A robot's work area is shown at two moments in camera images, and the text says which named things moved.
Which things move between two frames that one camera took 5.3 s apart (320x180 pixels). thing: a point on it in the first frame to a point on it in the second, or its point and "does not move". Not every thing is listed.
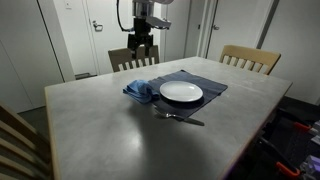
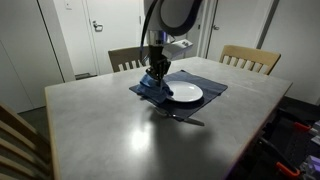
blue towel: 141,90 to 148,87
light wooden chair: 255,60 does not move
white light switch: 68,5 does not move
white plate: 181,91 does not move
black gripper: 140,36 to 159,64
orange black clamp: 284,163 does not move
